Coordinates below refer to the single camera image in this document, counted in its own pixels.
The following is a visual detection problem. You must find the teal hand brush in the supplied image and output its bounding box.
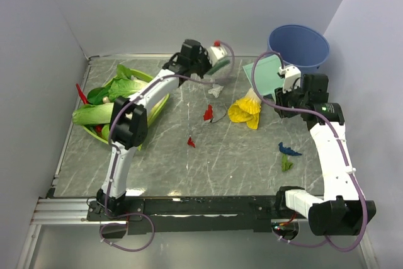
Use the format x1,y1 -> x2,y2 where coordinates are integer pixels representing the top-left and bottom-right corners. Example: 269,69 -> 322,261
207,58 -> 230,76

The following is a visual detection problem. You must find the teal dustpan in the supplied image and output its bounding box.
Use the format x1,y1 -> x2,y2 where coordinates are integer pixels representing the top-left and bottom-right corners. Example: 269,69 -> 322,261
254,55 -> 284,100

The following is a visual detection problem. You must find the white paper scrap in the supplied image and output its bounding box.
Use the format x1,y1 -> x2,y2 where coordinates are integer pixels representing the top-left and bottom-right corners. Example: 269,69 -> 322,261
208,84 -> 224,98

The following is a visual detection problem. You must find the dark blue scrap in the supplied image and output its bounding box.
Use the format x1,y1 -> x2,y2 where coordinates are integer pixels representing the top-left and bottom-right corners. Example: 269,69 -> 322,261
278,142 -> 302,156

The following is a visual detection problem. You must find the grey paper scrap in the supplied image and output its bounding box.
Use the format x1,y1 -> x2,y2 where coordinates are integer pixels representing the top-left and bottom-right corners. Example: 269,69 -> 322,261
210,104 -> 227,123

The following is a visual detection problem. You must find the green paper scrap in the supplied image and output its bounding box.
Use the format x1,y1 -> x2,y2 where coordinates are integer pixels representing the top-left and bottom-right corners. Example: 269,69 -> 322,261
281,154 -> 293,172

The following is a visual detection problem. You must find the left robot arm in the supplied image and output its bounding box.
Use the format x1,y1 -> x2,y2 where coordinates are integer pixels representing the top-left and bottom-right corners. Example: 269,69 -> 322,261
96,39 -> 212,220

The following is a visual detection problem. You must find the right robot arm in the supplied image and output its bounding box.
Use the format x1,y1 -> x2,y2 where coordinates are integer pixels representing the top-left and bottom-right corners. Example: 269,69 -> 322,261
275,69 -> 376,236

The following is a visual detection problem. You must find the blue plastic bucket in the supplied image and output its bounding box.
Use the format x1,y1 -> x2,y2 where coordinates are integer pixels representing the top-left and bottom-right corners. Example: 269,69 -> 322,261
267,25 -> 330,74

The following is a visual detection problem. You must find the green napa cabbage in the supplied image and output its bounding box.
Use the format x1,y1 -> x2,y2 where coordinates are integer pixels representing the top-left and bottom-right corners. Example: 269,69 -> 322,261
108,64 -> 147,102

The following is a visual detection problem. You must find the small red paper scrap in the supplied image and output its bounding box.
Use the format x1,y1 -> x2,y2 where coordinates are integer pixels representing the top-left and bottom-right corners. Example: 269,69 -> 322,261
187,137 -> 196,148

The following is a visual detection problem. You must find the dark green leaf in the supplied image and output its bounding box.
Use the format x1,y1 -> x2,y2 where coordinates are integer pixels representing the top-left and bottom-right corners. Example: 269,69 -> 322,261
87,86 -> 110,105

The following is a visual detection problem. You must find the red chili pepper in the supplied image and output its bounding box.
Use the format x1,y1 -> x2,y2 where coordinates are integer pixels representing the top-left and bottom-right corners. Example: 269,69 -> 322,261
76,83 -> 89,105

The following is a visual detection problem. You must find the green bok choy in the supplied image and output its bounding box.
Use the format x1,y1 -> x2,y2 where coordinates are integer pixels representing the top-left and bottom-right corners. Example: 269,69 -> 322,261
72,103 -> 114,126

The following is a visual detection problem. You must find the green plastic basket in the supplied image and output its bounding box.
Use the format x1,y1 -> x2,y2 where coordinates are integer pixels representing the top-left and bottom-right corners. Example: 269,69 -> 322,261
102,69 -> 179,150

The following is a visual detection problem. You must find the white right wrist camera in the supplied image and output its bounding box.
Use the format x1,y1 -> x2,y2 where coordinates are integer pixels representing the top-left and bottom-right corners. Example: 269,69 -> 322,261
278,65 -> 302,93

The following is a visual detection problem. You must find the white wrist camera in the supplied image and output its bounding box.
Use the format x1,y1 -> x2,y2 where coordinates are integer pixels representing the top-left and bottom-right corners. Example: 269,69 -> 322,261
207,40 -> 228,66
278,65 -> 302,93

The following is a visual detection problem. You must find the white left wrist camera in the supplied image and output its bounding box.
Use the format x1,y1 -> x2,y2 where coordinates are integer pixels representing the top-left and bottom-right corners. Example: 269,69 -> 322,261
207,40 -> 228,66

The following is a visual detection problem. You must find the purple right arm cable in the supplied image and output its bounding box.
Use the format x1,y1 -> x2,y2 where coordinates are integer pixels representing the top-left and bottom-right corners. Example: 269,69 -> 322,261
250,50 -> 368,253

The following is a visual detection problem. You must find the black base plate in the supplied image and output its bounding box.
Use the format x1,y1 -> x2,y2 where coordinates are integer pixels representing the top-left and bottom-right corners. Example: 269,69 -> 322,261
87,195 -> 295,235

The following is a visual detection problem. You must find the aluminium frame rail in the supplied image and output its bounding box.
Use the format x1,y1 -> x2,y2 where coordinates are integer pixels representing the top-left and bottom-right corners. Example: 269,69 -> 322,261
30,195 -> 363,226

